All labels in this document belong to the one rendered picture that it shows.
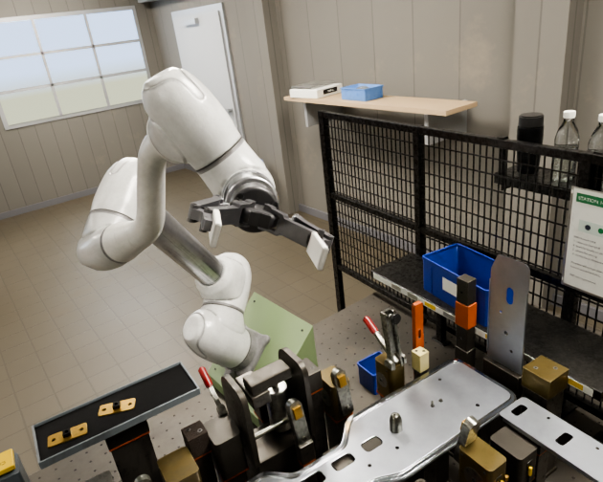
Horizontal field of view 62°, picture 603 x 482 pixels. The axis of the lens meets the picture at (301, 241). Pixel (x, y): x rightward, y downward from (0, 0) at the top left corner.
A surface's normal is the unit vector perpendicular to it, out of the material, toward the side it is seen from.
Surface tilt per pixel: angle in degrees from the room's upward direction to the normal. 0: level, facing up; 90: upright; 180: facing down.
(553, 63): 90
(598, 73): 90
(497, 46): 90
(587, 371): 0
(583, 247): 90
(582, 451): 0
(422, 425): 0
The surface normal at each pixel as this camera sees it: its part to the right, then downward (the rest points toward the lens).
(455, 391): -0.11, -0.90
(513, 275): -0.84, 0.31
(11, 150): 0.60, 0.26
